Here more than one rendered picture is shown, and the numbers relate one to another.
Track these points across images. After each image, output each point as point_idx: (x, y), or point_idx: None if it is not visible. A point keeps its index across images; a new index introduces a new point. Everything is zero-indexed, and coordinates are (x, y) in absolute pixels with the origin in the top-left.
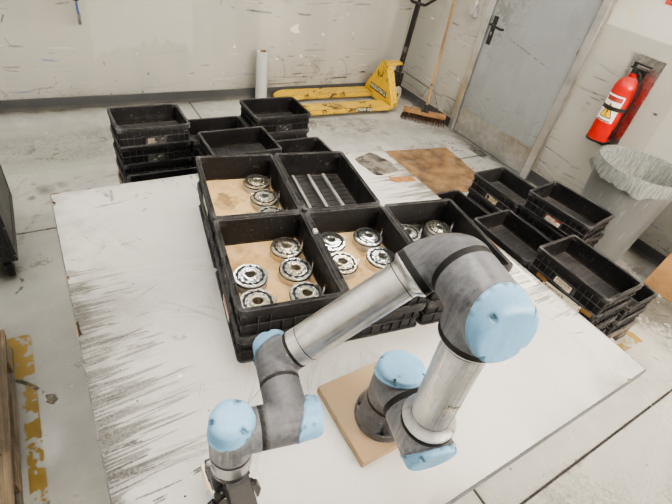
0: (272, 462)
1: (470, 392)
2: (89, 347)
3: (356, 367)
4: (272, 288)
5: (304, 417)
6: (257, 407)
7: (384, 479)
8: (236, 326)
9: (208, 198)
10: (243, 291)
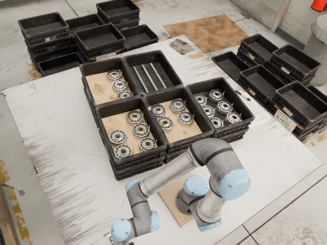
0: None
1: None
2: (43, 179)
3: None
4: (130, 141)
5: (152, 222)
6: (131, 219)
7: (190, 232)
8: (114, 165)
9: (90, 93)
10: (115, 145)
